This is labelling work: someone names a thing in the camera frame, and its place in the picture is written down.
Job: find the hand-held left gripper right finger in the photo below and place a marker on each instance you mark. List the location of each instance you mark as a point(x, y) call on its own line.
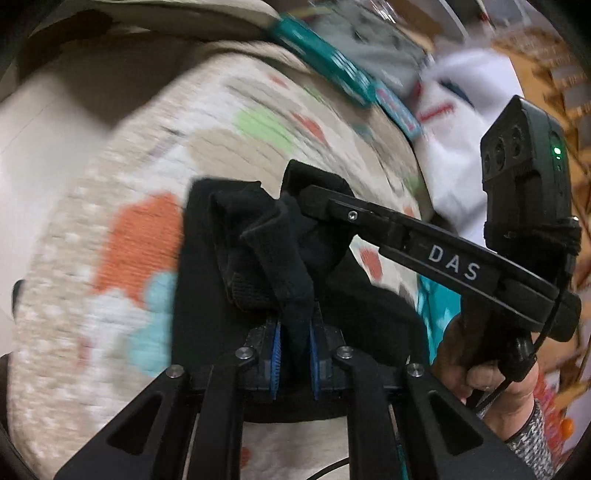
point(316, 362)

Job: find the colourful picture book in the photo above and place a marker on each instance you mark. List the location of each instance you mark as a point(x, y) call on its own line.
point(398, 110)

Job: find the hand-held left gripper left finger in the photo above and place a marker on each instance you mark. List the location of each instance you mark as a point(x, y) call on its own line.
point(275, 360)

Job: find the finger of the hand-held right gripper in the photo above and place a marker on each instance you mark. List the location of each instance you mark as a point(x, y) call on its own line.
point(344, 210)

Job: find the teal patterned cloth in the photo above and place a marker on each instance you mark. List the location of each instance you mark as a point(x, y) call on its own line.
point(438, 309)

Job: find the person's right forearm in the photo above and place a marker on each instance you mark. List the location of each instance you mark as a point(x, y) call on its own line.
point(531, 443)

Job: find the white cloth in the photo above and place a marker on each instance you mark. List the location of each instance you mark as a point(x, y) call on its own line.
point(466, 152)

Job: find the person's right hand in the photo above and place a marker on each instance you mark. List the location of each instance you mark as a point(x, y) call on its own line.
point(498, 397)

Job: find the black pants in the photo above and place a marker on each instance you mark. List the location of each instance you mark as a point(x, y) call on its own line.
point(207, 277)

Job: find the teal book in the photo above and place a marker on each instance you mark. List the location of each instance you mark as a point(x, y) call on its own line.
point(323, 57)

